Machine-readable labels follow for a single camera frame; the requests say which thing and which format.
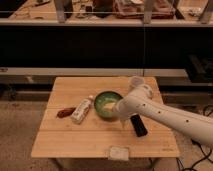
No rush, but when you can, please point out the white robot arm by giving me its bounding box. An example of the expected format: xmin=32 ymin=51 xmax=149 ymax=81
xmin=113 ymin=84 xmax=213 ymax=149

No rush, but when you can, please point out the black cable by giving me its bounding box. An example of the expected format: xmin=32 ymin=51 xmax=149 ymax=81
xmin=176 ymin=104 xmax=213 ymax=171

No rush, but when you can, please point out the white plastic bottle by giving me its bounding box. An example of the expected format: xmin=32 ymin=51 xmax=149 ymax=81
xmin=71 ymin=95 xmax=94 ymax=124

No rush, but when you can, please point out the black remote control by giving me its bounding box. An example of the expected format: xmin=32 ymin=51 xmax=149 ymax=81
xmin=130 ymin=115 xmax=148 ymax=137

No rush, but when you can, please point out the brown sausage-shaped object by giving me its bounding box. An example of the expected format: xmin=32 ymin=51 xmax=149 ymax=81
xmin=57 ymin=107 xmax=75 ymax=118

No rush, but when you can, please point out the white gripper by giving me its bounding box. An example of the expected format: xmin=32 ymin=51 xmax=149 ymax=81
xmin=113 ymin=100 xmax=131 ymax=129

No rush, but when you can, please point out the wooden table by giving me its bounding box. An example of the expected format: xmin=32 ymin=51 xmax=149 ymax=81
xmin=31 ymin=77 xmax=179 ymax=158

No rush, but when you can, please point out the green bowl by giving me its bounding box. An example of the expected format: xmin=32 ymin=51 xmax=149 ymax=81
xmin=94 ymin=91 xmax=122 ymax=120

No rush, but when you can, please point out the black shelf unit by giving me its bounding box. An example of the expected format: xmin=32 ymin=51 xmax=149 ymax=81
xmin=0 ymin=0 xmax=213 ymax=82

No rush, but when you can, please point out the white paper cup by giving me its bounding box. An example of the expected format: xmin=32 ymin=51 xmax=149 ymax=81
xmin=129 ymin=76 xmax=144 ymax=90

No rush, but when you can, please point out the white label tag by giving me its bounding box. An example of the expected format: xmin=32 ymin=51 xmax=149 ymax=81
xmin=109 ymin=147 xmax=129 ymax=161

